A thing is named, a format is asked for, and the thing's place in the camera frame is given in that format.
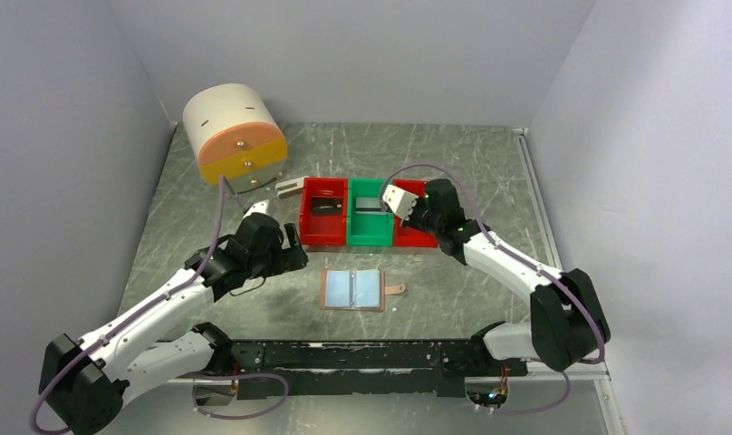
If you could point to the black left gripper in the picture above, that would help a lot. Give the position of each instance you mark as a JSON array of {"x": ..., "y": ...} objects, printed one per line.
[{"x": 294, "y": 257}]

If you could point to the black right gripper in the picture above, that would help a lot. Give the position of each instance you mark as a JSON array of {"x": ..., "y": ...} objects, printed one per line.
[{"x": 411, "y": 219}]

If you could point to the tan leather card holder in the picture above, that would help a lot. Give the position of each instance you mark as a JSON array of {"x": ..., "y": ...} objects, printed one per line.
[{"x": 356, "y": 290}]

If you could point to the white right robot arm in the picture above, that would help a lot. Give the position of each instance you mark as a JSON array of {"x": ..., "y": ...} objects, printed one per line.
[{"x": 566, "y": 323}]

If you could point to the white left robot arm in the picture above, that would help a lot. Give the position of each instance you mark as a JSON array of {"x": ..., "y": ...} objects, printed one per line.
[{"x": 87, "y": 381}]

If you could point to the red bin with gold card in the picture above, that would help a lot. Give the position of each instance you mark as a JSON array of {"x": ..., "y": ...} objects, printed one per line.
[{"x": 406, "y": 236}]

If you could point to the red bin with black card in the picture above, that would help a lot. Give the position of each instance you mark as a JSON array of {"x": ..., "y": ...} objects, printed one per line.
[{"x": 327, "y": 230}]

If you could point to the black credit card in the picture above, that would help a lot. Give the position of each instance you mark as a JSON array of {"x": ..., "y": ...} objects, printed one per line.
[{"x": 326, "y": 206}]

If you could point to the silver credit card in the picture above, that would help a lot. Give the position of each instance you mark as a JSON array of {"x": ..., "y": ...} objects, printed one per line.
[{"x": 368, "y": 206}]

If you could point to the small white grey block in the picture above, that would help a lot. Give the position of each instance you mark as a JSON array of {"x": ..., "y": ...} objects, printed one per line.
[{"x": 291, "y": 187}]

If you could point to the green plastic bin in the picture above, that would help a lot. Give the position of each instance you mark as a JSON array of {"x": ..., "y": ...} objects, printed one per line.
[{"x": 367, "y": 230}]

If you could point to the round white drawer cabinet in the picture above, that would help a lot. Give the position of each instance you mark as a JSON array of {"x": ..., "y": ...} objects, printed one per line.
[{"x": 233, "y": 135}]

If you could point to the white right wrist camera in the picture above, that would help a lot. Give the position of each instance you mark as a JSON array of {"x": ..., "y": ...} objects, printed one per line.
[{"x": 398, "y": 201}]

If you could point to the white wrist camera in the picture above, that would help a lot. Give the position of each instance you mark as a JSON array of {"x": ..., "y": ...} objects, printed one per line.
[
  {"x": 398, "y": 201},
  {"x": 258, "y": 207}
]

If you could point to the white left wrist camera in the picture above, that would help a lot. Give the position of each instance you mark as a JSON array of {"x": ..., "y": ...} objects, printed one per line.
[{"x": 258, "y": 207}]

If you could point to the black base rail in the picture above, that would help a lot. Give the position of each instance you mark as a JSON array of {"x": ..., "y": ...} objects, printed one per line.
[{"x": 306, "y": 368}]

